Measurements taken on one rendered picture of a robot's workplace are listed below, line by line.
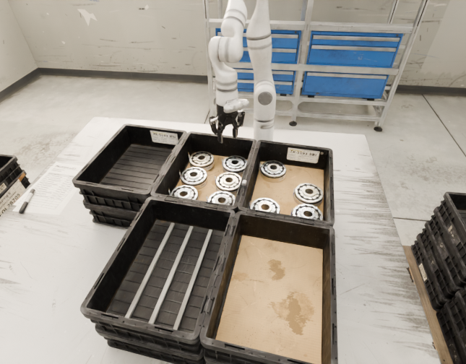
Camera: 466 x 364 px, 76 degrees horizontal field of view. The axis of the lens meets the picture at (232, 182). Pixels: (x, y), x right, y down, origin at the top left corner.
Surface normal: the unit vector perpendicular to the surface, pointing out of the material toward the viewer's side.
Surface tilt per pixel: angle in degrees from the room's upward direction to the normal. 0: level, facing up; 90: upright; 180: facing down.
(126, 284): 0
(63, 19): 90
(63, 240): 0
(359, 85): 90
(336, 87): 90
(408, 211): 0
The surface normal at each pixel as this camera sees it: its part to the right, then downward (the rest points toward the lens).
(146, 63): -0.14, 0.67
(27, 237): -0.01, -0.74
